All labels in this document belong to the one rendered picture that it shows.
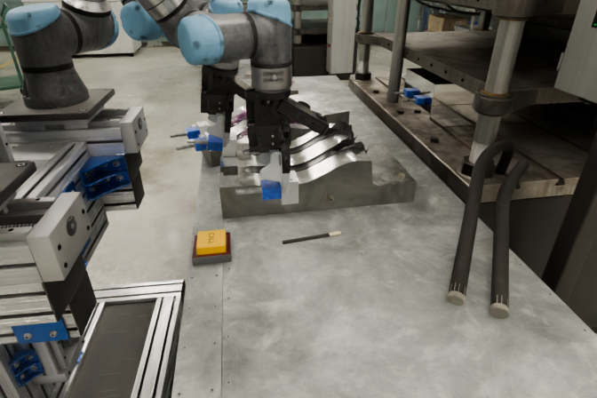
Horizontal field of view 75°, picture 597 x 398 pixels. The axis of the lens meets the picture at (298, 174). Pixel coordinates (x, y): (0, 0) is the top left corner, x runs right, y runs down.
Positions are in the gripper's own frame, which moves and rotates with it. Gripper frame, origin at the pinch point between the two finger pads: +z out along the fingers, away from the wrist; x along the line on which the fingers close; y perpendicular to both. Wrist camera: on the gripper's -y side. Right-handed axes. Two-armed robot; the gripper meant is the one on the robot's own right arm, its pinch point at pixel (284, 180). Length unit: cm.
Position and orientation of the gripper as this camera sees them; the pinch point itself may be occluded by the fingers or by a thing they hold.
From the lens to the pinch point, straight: 83.4
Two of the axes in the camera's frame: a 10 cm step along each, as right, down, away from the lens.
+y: -9.9, 0.7, -1.4
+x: 1.6, 4.6, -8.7
